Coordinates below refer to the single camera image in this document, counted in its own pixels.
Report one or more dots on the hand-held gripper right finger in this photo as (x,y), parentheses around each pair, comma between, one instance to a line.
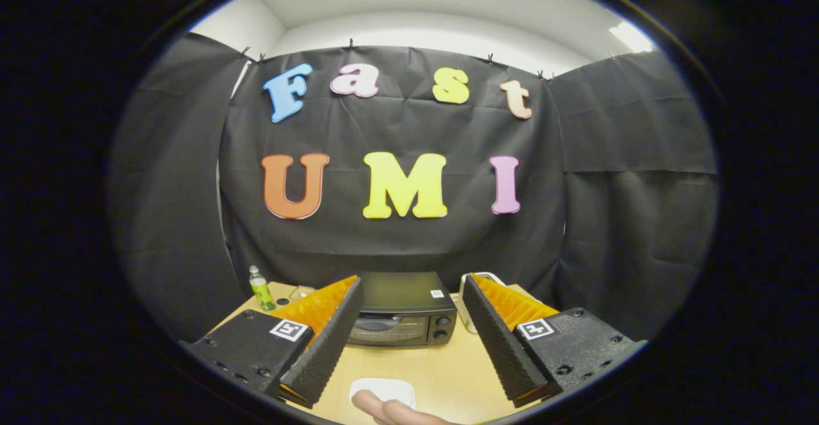
(499,338)

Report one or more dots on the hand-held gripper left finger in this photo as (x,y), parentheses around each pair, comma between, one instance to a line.
(329,342)

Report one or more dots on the white square plate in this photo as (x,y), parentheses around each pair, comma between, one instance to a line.
(384,386)

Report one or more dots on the black toaster oven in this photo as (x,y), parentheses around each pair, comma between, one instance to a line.
(403,294)

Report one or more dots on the white pop-up toaster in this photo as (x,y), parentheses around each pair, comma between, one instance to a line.
(465,306)

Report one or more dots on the clear glass holder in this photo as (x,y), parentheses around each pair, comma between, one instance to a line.
(301,293)

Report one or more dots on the green label plastic bottle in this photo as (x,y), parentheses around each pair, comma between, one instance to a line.
(262,294)

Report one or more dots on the black backdrop cloth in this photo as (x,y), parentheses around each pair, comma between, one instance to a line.
(409,246)

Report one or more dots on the ceiling light panel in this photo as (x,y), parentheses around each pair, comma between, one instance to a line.
(630,36)

